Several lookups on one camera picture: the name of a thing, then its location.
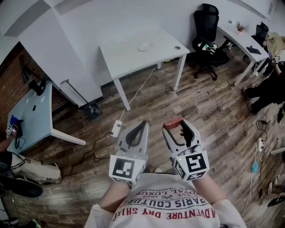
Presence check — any long white desk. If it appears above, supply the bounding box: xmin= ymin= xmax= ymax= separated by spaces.
xmin=216 ymin=23 xmax=270 ymax=87

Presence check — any person's white printed shirt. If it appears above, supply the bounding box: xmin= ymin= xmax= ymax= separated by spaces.
xmin=84 ymin=172 xmax=248 ymax=228

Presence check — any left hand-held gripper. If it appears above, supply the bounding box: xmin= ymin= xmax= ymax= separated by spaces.
xmin=108 ymin=121 xmax=150 ymax=185

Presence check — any black floor cable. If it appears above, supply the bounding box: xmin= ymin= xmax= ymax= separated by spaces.
xmin=50 ymin=131 xmax=114 ymax=185

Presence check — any red sausage piece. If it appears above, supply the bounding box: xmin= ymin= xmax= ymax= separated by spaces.
xmin=163 ymin=117 xmax=182 ymax=130

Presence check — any white plate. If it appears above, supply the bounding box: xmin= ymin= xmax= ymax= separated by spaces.
xmin=137 ymin=42 xmax=155 ymax=52

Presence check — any black monitor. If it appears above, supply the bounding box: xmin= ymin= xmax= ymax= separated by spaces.
xmin=18 ymin=54 xmax=31 ymax=85

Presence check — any grey metal rod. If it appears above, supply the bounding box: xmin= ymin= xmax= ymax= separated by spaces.
xmin=60 ymin=78 xmax=90 ymax=106

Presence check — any white power cable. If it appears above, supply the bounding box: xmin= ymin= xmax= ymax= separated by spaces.
xmin=119 ymin=66 xmax=157 ymax=122

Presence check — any light blue table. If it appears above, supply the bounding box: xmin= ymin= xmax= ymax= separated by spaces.
xmin=6 ymin=80 xmax=87 ymax=155

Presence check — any white table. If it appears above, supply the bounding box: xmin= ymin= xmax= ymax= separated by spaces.
xmin=98 ymin=24 xmax=190 ymax=111

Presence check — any black floor stand base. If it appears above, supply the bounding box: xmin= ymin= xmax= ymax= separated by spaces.
xmin=84 ymin=101 xmax=103 ymax=122

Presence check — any small potted plant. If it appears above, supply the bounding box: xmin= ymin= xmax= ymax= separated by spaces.
xmin=235 ymin=21 xmax=247 ymax=35

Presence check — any light blue floor object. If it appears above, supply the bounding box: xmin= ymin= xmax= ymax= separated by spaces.
xmin=250 ymin=160 xmax=260 ymax=174

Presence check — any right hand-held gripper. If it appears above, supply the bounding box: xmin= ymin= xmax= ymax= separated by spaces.
xmin=162 ymin=118 xmax=210 ymax=182

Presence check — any black keyboard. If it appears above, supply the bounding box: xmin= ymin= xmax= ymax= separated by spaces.
xmin=246 ymin=46 xmax=262 ymax=55

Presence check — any person's left forearm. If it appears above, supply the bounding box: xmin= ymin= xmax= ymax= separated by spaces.
xmin=98 ymin=181 xmax=132 ymax=210

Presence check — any black headset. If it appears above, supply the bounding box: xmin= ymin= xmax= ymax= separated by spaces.
xmin=28 ymin=79 xmax=47 ymax=97

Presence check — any black mesh office chair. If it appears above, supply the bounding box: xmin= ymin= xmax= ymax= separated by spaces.
xmin=186 ymin=3 xmax=230 ymax=81

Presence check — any person's right forearm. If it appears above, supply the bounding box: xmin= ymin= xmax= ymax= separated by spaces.
xmin=191 ymin=173 xmax=230 ymax=205

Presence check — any white power strip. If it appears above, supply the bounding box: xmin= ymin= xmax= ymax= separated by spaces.
xmin=256 ymin=137 xmax=266 ymax=152
xmin=111 ymin=120 xmax=123 ymax=138

